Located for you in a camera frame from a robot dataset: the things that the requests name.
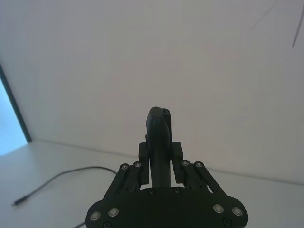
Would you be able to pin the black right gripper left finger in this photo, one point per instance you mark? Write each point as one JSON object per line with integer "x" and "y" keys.
{"x": 143, "y": 166}

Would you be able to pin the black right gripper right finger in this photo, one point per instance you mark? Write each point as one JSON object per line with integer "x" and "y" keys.
{"x": 177, "y": 164}

